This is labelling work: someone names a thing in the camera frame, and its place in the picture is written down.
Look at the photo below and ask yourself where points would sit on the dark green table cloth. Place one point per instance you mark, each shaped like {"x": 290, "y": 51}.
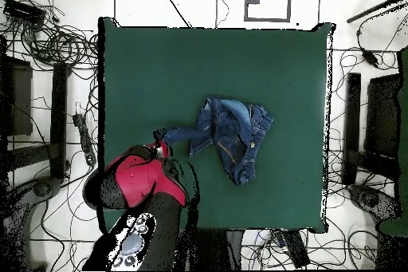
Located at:
{"x": 159, "y": 77}

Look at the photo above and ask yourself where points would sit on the black panel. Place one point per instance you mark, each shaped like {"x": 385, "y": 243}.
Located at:
{"x": 382, "y": 112}

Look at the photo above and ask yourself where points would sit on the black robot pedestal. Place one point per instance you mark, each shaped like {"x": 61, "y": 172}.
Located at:
{"x": 216, "y": 249}

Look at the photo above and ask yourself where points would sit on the black power adapter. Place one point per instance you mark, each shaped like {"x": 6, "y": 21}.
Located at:
{"x": 369, "y": 57}

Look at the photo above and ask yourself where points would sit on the black power strip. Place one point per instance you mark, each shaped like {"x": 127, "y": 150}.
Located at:
{"x": 85, "y": 139}

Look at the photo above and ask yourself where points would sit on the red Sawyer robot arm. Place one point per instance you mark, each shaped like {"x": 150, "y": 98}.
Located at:
{"x": 140, "y": 179}

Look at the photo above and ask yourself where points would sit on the black case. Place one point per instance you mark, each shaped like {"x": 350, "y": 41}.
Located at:
{"x": 19, "y": 96}

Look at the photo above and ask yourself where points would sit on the blue denim jeans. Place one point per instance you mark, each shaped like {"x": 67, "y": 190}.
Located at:
{"x": 232, "y": 131}

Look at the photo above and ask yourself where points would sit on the gray square frame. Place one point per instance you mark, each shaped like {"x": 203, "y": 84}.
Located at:
{"x": 267, "y": 20}

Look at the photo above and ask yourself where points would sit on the black wheeled base leg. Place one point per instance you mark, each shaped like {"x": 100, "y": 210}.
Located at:
{"x": 41, "y": 188}
{"x": 369, "y": 198}

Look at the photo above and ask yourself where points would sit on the black tripod leg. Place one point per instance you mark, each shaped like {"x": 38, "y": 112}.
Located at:
{"x": 373, "y": 8}

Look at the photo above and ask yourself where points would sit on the black upright bar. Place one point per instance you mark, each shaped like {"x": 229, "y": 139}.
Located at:
{"x": 352, "y": 119}
{"x": 59, "y": 119}

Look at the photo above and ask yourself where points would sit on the black electronics box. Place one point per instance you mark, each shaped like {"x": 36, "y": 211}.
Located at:
{"x": 22, "y": 10}

